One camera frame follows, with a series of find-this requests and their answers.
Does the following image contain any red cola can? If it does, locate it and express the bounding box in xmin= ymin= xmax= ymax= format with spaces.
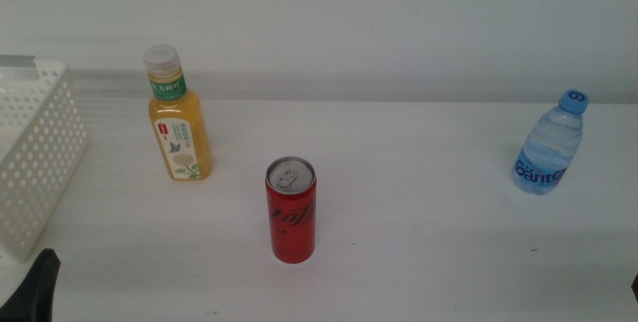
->
xmin=264 ymin=156 xmax=318 ymax=265

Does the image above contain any grey metal bar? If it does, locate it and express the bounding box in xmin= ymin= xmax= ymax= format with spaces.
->
xmin=0 ymin=55 xmax=37 ymax=82

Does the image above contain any clear water bottle blue cap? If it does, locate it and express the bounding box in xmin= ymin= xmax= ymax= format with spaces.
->
xmin=510 ymin=89 xmax=590 ymax=196

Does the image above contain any white perforated plastic basket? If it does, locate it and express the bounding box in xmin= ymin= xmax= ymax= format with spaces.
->
xmin=0 ymin=59 xmax=91 ymax=264

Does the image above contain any yellow tea bottle green label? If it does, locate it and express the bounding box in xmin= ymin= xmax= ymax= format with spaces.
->
xmin=143 ymin=44 xmax=214 ymax=182

